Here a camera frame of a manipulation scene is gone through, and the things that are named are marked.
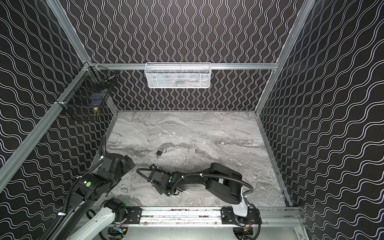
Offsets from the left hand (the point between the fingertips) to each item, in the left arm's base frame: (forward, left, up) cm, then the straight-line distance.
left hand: (129, 163), depth 74 cm
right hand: (-3, -13, -17) cm, 22 cm away
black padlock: (+17, -9, -17) cm, 25 cm away
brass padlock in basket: (+24, +23, +13) cm, 36 cm away
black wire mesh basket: (+42, +36, +13) cm, 57 cm away
